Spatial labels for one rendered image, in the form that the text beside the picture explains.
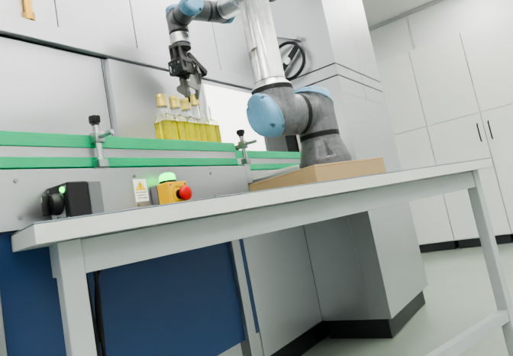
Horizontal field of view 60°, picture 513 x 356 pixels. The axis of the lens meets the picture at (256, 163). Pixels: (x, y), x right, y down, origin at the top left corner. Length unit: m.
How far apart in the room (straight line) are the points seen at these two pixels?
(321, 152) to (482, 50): 3.91
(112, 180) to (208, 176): 0.35
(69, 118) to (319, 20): 1.45
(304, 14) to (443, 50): 2.77
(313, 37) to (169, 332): 1.72
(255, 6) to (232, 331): 0.95
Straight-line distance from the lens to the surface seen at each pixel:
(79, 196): 0.98
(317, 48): 2.43
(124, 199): 1.15
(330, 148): 1.23
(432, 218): 5.02
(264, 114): 1.16
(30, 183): 1.03
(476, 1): 5.63
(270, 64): 1.21
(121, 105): 1.59
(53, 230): 0.79
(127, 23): 1.81
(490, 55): 4.99
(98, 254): 0.85
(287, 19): 2.57
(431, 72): 5.07
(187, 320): 1.28
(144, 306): 1.18
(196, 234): 0.93
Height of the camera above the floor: 0.69
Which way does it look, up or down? 7 degrees up
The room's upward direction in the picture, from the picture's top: 11 degrees counter-clockwise
